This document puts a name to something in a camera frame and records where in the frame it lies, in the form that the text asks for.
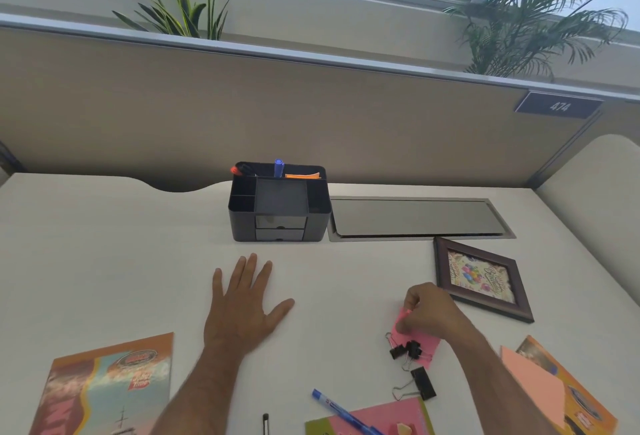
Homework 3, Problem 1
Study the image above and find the black desk organizer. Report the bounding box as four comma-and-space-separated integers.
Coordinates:
228, 161, 333, 243

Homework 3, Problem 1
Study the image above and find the green paper sheet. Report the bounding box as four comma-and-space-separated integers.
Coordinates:
305, 400, 437, 435

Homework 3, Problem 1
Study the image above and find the beige curved side partition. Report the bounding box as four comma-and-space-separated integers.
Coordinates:
534, 134, 640, 313

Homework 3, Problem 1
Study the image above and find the dark blue number sign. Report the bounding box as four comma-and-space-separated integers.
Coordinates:
513, 91, 604, 121

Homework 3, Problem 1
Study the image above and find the person's right hand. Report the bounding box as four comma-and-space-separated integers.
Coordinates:
397, 282, 474, 346

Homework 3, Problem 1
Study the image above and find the person's right forearm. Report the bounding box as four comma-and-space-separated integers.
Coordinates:
440, 322, 572, 435

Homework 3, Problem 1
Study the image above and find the person's left hand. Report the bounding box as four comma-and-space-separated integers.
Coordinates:
202, 253, 296, 356

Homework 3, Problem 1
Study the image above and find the grey cable tray cover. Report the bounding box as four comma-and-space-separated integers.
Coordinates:
327, 196, 516, 243

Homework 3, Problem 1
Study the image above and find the blue pen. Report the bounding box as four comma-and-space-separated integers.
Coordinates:
312, 389, 387, 435

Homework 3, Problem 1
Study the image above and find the pink notepad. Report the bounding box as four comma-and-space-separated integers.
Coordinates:
325, 397, 434, 435

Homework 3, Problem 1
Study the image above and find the brown wooden picture frame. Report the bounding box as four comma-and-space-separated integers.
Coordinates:
433, 236, 535, 324

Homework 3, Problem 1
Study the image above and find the green palm plant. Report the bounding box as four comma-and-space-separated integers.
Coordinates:
442, 0, 629, 83

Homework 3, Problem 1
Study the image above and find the large black binder clip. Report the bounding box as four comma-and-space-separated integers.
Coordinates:
392, 367, 437, 402

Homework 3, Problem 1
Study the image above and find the colourful ship brochure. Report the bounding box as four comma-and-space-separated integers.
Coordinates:
28, 332, 175, 435

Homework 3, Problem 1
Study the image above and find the salmon pink paper sheet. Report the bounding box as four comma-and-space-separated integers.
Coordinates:
500, 346, 569, 428

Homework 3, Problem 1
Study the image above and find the orange colourful brochure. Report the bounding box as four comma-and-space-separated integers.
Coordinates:
515, 335, 619, 435

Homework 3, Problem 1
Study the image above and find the small black binder clip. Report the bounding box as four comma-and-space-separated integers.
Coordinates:
384, 332, 407, 361
403, 341, 424, 371

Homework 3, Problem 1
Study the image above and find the pink sticky note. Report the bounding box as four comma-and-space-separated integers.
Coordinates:
391, 307, 442, 369

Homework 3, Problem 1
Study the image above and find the person's left forearm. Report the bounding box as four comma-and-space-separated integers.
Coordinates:
149, 341, 251, 435

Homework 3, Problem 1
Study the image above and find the beige desk partition panel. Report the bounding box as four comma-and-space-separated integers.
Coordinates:
0, 14, 640, 193

